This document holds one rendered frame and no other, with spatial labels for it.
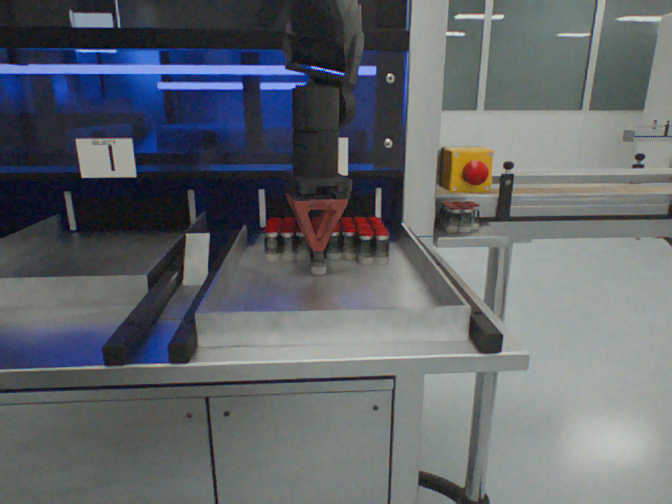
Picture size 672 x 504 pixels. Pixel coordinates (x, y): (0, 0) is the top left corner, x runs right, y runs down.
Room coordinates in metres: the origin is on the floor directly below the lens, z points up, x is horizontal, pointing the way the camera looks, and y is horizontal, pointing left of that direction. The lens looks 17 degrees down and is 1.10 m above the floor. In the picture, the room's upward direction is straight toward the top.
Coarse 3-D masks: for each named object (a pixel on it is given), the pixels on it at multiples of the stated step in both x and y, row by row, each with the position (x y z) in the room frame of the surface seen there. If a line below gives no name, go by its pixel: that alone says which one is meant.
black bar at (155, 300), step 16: (176, 272) 0.56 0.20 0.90; (160, 288) 0.50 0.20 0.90; (176, 288) 0.54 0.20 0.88; (144, 304) 0.45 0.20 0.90; (160, 304) 0.48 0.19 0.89; (128, 320) 0.42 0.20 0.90; (144, 320) 0.43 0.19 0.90; (112, 336) 0.38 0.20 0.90; (128, 336) 0.38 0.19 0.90; (112, 352) 0.37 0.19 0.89; (128, 352) 0.38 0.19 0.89
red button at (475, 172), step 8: (472, 160) 0.78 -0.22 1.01; (464, 168) 0.77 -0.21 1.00; (472, 168) 0.76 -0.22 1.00; (480, 168) 0.76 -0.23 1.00; (488, 168) 0.77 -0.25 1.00; (464, 176) 0.77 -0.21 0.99; (472, 176) 0.76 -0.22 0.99; (480, 176) 0.76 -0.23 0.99; (472, 184) 0.76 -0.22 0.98; (480, 184) 0.77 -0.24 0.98
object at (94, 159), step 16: (80, 144) 0.75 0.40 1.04; (96, 144) 0.75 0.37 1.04; (112, 144) 0.75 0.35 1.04; (128, 144) 0.76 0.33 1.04; (80, 160) 0.75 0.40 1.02; (96, 160) 0.75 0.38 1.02; (128, 160) 0.76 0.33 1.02; (96, 176) 0.75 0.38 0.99; (112, 176) 0.75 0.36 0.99; (128, 176) 0.76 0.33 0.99
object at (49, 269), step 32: (192, 224) 0.74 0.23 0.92; (0, 256) 0.64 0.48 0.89; (32, 256) 0.68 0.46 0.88; (64, 256) 0.68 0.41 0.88; (96, 256) 0.68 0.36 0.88; (128, 256) 0.68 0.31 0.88; (160, 256) 0.68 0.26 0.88; (0, 288) 0.49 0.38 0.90; (32, 288) 0.50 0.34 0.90; (64, 288) 0.50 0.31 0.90; (96, 288) 0.50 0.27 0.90; (128, 288) 0.50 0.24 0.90
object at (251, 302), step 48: (240, 240) 0.67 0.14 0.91; (240, 288) 0.55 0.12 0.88; (288, 288) 0.55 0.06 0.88; (336, 288) 0.55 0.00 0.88; (384, 288) 0.55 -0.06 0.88; (432, 288) 0.54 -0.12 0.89; (240, 336) 0.40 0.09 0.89; (288, 336) 0.40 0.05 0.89; (336, 336) 0.41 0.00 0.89; (384, 336) 0.41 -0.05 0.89; (432, 336) 0.41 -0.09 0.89
